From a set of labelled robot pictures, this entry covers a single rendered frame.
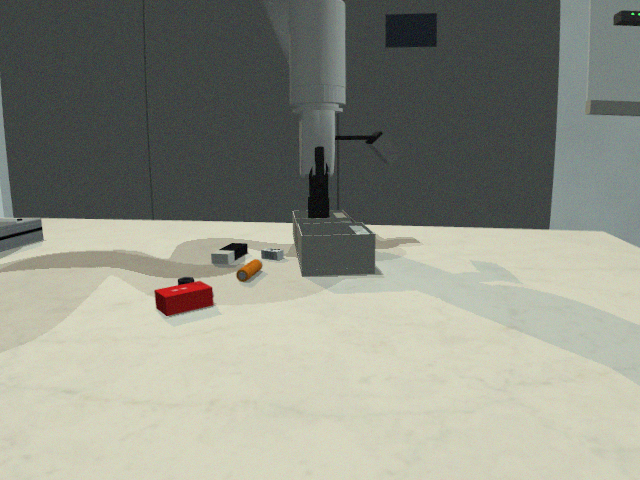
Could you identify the grey rack of bins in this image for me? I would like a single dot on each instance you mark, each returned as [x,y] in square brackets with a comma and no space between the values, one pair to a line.
[334,245]

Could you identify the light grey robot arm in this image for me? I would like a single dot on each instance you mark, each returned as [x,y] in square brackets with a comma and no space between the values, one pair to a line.
[312,38]

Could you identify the orange cylinder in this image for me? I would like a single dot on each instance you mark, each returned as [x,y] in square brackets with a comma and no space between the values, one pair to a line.
[249,270]

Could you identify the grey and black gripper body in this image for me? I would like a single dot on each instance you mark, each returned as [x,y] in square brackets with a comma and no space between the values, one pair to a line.
[317,129]

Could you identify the red rectangular block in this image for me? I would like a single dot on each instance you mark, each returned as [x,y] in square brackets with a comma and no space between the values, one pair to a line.
[183,298]

